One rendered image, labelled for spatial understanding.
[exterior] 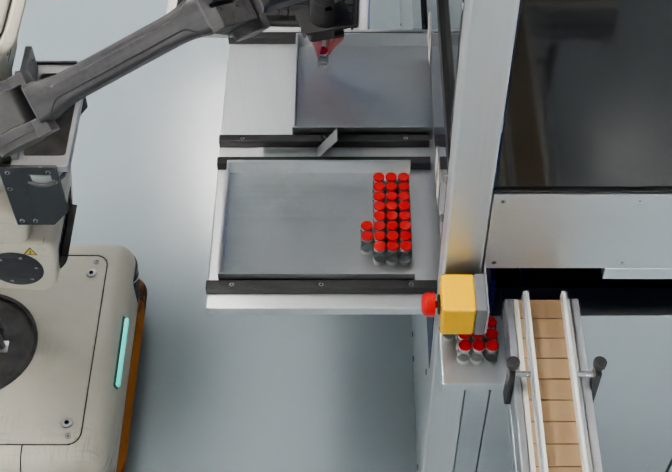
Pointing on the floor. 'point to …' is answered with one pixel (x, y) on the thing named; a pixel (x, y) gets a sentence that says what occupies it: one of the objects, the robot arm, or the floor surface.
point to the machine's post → (471, 170)
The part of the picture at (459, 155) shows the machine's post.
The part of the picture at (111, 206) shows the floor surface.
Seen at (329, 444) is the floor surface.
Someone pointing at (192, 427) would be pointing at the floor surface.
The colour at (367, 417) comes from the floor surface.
